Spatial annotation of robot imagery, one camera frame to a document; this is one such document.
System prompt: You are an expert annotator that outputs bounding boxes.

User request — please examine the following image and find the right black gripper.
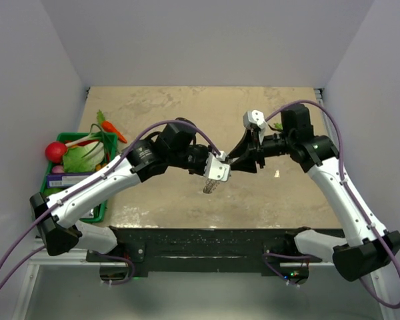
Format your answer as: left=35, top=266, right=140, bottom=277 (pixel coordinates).
left=227, top=127, right=294, bottom=173

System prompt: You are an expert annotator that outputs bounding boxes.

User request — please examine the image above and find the metal disc with keyrings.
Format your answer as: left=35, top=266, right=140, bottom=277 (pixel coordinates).
left=202, top=179, right=220, bottom=194

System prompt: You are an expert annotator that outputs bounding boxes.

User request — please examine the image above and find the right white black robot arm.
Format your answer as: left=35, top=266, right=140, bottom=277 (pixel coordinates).
left=229, top=103, right=400, bottom=282

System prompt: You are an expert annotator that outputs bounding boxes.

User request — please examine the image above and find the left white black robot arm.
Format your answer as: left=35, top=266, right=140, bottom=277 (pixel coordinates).
left=30, top=118, right=221, bottom=261

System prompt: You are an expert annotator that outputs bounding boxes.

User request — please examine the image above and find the orange toy carrot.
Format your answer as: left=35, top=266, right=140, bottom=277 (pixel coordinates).
left=97, top=110, right=127, bottom=143

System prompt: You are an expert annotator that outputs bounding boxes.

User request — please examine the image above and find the green plastic crate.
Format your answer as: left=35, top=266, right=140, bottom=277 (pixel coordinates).
left=31, top=132, right=118, bottom=223

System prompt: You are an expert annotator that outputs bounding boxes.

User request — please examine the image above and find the toy bok choy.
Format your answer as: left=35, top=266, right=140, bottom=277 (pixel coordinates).
left=62, top=124, right=106, bottom=173

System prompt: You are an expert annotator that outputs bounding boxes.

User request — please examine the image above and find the white silver packet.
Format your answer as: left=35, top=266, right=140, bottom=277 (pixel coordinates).
left=80, top=205, right=104, bottom=223

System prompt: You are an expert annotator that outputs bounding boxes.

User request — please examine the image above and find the pink toy onion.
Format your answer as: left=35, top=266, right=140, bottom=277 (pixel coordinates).
left=51, top=165, right=65, bottom=174

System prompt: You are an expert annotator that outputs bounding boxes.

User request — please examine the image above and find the purple box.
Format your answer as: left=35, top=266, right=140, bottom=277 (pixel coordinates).
left=46, top=172, right=93, bottom=188

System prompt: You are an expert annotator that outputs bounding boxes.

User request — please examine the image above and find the red toy radish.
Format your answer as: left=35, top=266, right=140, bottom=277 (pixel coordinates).
left=45, top=141, right=67, bottom=163

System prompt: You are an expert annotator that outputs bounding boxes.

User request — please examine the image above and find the green toy pepper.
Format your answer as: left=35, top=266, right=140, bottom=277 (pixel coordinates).
left=43, top=187, right=65, bottom=197

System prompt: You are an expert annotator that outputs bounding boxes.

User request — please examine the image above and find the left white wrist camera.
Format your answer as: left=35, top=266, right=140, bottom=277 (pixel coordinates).
left=203, top=151, right=231, bottom=182

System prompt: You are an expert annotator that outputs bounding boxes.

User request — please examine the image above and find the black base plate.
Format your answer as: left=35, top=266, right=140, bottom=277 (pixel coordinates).
left=86, top=228, right=320, bottom=283

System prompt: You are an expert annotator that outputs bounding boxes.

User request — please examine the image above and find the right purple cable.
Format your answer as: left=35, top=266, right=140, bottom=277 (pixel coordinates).
left=265, top=99, right=400, bottom=309

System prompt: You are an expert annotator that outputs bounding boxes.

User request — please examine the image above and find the purple cable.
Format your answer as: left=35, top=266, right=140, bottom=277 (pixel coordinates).
left=0, top=119, right=226, bottom=299
left=265, top=99, right=400, bottom=309

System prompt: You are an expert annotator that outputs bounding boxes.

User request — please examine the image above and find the aluminium rail frame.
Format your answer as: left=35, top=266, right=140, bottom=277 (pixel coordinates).
left=11, top=237, right=127, bottom=320

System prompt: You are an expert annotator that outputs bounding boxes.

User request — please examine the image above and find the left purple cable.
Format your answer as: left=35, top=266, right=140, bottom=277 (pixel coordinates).
left=0, top=119, right=226, bottom=299

